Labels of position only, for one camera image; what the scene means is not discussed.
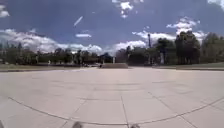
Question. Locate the grey paved plaza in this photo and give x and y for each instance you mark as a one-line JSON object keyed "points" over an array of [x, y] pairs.
{"points": [[113, 93]]}

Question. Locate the tall pole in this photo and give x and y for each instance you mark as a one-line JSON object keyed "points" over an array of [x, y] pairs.
{"points": [[149, 46]]}

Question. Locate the robot's own part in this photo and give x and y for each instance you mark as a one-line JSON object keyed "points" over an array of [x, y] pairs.
{"points": [[134, 126], [77, 125]]}

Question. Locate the row of trees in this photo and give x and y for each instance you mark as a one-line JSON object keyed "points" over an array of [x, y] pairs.
{"points": [[186, 50]]}

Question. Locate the grass strip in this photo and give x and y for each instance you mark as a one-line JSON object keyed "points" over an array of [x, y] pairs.
{"points": [[20, 67]]}

